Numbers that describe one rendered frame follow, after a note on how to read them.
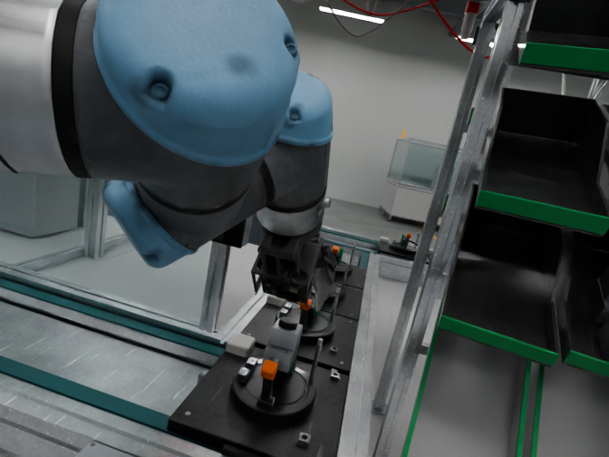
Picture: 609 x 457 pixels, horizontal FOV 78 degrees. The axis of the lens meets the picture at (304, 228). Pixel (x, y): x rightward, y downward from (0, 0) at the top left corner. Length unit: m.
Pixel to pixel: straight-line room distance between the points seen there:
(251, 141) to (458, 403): 0.54
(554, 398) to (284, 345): 0.40
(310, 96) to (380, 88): 10.97
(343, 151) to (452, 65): 3.71
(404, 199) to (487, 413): 8.72
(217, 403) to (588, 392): 0.55
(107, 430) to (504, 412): 0.55
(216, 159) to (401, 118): 11.15
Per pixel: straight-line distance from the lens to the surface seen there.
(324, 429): 0.65
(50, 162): 0.18
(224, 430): 0.61
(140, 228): 0.27
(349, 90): 11.17
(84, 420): 0.65
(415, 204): 9.34
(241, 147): 0.16
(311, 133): 0.30
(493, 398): 0.65
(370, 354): 0.89
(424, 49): 11.67
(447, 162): 0.75
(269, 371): 0.56
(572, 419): 0.70
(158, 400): 0.74
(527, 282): 0.64
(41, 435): 0.68
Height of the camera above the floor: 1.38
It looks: 13 degrees down
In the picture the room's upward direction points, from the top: 12 degrees clockwise
